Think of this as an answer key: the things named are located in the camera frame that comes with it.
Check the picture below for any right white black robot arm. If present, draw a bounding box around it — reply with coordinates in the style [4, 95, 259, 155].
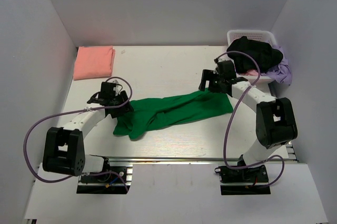
[199, 61, 298, 181]

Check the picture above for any black garment in basket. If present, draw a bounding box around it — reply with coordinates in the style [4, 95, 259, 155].
[227, 36, 283, 74]

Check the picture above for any white plastic laundry basket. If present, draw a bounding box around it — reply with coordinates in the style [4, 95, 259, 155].
[227, 30, 277, 77]

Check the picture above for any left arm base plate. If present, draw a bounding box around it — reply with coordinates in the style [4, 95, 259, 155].
[79, 165, 133, 186]

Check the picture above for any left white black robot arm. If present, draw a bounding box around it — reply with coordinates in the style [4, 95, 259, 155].
[43, 81, 133, 181]

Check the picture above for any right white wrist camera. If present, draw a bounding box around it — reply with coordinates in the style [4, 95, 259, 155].
[214, 63, 220, 75]

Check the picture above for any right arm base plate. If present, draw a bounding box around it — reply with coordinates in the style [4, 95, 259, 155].
[214, 165, 269, 184]

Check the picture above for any green t shirt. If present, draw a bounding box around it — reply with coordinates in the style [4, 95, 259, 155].
[113, 90, 233, 140]

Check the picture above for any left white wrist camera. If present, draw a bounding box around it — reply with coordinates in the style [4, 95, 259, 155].
[112, 80, 123, 88]

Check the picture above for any lilac garment in basket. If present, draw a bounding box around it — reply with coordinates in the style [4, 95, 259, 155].
[263, 45, 292, 86]

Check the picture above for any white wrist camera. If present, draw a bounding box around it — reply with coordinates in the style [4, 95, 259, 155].
[214, 63, 220, 75]
[112, 80, 123, 88]

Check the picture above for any pink garment in basket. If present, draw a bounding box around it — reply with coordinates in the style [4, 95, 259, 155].
[245, 69, 259, 76]

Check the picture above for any folded pink t shirt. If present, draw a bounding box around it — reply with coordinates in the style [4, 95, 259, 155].
[73, 46, 115, 80]

